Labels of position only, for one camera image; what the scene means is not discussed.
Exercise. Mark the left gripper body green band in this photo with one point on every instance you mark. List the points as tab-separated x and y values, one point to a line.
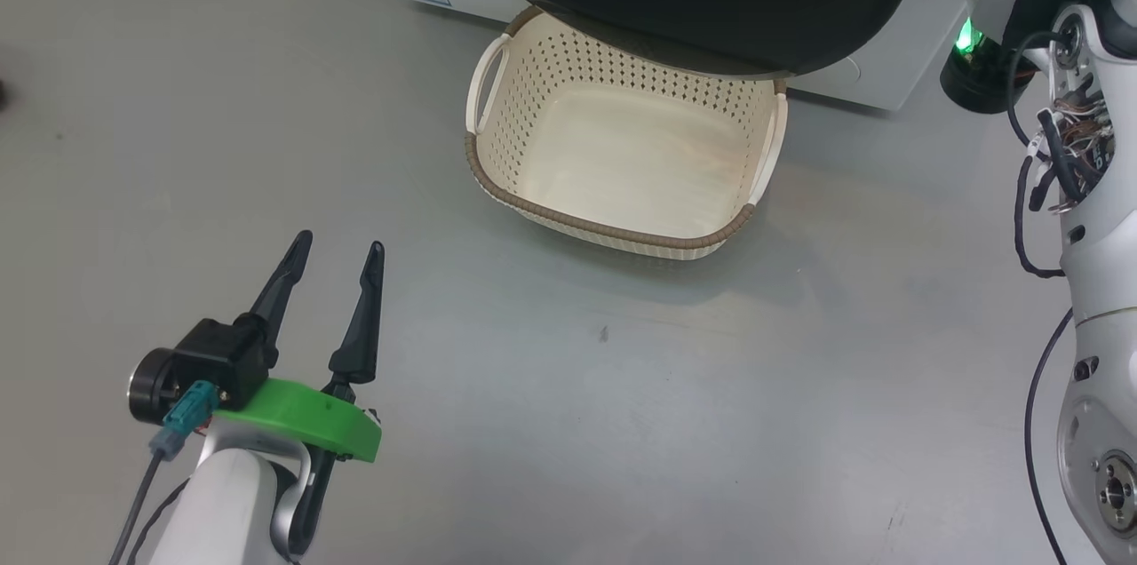
293	418

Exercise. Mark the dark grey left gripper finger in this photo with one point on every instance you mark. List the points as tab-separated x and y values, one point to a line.
289	281
366	325

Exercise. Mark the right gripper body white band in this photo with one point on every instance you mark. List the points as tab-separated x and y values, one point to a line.
977	81

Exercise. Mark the black round glass washer door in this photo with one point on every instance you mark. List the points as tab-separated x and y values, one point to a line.
711	5

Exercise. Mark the white washing machine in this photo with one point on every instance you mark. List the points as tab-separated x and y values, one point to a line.
888	59

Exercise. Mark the cream perforated laundry basket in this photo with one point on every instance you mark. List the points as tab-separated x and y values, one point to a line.
622	156

